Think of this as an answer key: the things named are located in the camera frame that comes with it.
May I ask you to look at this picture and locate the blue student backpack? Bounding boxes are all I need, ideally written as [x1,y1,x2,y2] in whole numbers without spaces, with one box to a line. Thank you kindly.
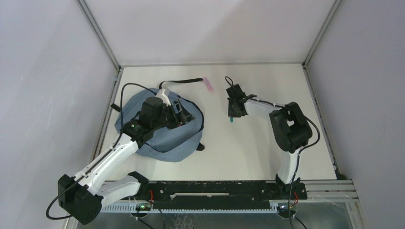
[112,84,205,162]

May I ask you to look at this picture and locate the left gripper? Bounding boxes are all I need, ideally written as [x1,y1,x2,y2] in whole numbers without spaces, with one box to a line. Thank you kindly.
[152,99,195,131]

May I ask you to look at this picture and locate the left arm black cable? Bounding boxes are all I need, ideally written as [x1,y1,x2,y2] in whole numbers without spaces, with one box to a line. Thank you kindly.
[45,83,159,221]

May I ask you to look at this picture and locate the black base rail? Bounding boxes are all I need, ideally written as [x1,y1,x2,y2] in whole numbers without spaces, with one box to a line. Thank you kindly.
[132,180,308,211]

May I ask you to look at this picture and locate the pink eraser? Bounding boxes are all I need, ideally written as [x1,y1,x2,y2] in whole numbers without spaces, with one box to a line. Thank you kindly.
[203,77,214,93]

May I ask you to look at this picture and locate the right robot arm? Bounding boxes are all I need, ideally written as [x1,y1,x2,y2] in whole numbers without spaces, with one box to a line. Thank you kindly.
[226,84,313,198]

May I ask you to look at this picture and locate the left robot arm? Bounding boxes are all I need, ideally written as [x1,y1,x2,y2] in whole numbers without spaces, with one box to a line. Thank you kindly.
[57,88,204,225]

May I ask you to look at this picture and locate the aluminium frame profile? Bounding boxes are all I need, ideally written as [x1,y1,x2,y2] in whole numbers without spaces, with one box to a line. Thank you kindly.
[76,0,121,73]

